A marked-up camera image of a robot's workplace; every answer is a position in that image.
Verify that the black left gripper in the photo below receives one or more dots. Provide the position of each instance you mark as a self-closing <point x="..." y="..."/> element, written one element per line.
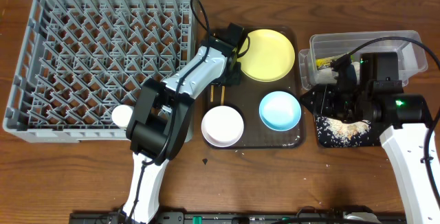
<point x="232" y="71"/>

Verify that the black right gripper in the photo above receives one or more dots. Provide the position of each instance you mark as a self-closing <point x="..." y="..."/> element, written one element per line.
<point x="322" y="99"/>

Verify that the green snack wrapper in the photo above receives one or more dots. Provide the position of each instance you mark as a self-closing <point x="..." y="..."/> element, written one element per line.
<point x="330" y="62"/>

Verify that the pink bowl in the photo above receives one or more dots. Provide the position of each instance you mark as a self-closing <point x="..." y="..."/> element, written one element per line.
<point x="222" y="126"/>

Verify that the light blue bowl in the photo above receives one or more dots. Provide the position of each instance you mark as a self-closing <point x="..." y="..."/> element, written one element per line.
<point x="280" y="111"/>

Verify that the small white cup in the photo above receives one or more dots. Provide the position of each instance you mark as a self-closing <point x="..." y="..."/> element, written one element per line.
<point x="121" y="115"/>

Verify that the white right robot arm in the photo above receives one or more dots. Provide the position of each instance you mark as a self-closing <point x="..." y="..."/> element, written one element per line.
<point x="408" y="142"/>

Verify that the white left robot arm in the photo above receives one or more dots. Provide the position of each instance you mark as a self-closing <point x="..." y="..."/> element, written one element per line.
<point x="160" y="122"/>

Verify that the black waste bin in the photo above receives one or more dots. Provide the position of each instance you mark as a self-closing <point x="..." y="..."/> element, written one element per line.
<point x="326" y="101"/>

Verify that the yellow round plate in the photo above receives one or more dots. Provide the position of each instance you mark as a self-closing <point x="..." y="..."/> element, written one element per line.
<point x="268" y="57"/>

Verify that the rice pile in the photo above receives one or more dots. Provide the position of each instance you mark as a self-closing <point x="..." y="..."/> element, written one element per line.
<point x="334" y="133"/>

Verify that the dark brown serving tray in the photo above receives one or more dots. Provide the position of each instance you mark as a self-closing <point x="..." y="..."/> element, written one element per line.
<point x="246" y="97"/>

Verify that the clear plastic bin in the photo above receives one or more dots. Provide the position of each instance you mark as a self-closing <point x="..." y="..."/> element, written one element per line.
<point x="411" y="58"/>

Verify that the grey plastic dish rack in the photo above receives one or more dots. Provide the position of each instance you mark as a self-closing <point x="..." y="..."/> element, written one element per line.
<point x="80" y="59"/>

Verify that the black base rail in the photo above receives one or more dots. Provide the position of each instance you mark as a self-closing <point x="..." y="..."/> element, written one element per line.
<point x="362" y="213"/>

